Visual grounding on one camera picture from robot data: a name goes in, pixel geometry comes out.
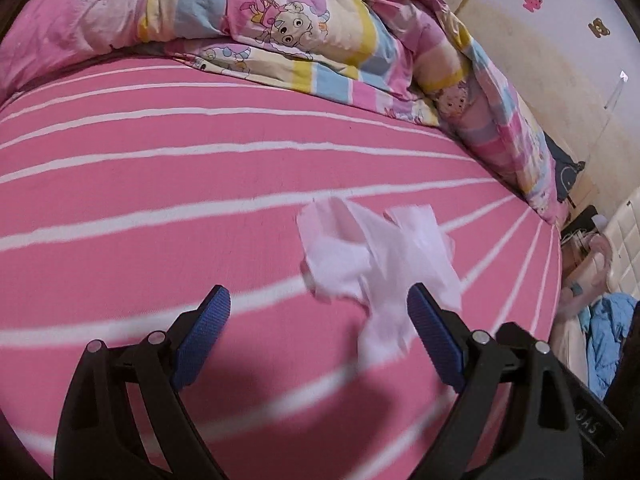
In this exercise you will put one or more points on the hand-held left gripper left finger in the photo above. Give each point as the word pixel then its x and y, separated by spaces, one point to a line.
pixel 202 340

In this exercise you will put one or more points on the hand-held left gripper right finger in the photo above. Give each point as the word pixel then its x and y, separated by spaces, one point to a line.
pixel 435 337

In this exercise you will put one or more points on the white tissue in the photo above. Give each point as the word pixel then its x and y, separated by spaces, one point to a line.
pixel 380 255

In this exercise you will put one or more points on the blue cloth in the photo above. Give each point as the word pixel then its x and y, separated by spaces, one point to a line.
pixel 607 340

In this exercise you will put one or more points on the pink striped bed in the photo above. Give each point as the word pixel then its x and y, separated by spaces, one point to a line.
pixel 150 185

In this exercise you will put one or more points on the pastel cartoon quilt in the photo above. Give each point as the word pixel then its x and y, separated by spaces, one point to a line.
pixel 325 25

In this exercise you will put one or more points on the pink cartoon pillow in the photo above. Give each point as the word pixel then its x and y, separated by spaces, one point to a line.
pixel 75 15

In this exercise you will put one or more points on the clear plastic wall strip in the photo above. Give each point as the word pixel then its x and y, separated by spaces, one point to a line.
pixel 615 91

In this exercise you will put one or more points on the pink bear wall sticker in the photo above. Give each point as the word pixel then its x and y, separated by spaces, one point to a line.
pixel 534 1

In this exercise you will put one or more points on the brown bear wall sticker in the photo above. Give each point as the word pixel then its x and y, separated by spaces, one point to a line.
pixel 598 27

